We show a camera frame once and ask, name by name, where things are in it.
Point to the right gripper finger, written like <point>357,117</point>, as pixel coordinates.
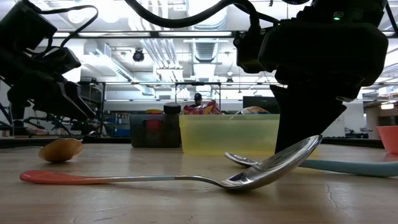
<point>298,118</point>

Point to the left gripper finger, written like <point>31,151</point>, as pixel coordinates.
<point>59,99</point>

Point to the yellow orange snack bag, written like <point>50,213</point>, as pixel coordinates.
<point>214,109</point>

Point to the red snack bag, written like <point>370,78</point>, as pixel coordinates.
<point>192,110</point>

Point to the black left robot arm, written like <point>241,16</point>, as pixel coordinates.
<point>26,25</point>

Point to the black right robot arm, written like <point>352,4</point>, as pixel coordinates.
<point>351,9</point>

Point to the black computer monitor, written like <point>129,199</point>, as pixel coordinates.
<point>258,104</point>

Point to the yellow translucent plastic bin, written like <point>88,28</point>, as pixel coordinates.
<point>217,133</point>

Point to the dark grey plastic bin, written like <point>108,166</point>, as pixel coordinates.
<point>140,133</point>

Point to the black ceiling spotlight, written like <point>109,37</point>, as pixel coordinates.
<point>138,56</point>

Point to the orange plastic bowl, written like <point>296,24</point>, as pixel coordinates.
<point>388,138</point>

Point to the person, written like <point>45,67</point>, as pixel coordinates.
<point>198,97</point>

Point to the black background metal stand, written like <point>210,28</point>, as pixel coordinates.
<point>199,83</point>

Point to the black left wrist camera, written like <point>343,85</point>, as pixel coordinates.
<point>62,60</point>

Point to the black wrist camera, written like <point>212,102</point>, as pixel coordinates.
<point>62,60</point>
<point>248,53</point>

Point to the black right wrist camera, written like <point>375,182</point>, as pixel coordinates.
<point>248,53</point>

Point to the silver ceiling air duct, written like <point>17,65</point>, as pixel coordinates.
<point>211,25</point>

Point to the black overhead frame beam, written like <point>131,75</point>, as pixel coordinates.
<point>155,31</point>

